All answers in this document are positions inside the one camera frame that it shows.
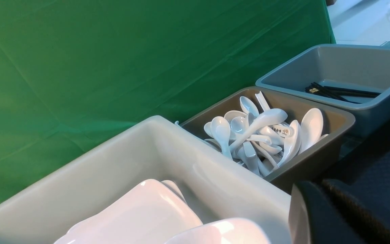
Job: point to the black plastic serving tray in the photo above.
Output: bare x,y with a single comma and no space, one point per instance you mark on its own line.
359,186

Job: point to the large white plastic tub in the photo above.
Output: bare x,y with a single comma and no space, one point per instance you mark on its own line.
214,186

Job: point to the top white spoon in bin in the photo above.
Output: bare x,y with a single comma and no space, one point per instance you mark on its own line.
267,118

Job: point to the stack of white square plates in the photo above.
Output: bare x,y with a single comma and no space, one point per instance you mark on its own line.
152,212

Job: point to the white spoon bin front right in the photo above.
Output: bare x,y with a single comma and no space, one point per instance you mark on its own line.
311,128

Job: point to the green backdrop cloth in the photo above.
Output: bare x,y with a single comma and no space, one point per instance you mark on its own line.
75,73

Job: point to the stack of white bowls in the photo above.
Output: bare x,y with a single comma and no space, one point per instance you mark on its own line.
226,231

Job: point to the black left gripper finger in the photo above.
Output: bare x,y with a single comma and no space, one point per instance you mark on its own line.
335,213

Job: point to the blue-grey plastic chopstick bin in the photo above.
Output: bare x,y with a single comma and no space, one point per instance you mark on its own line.
365,68

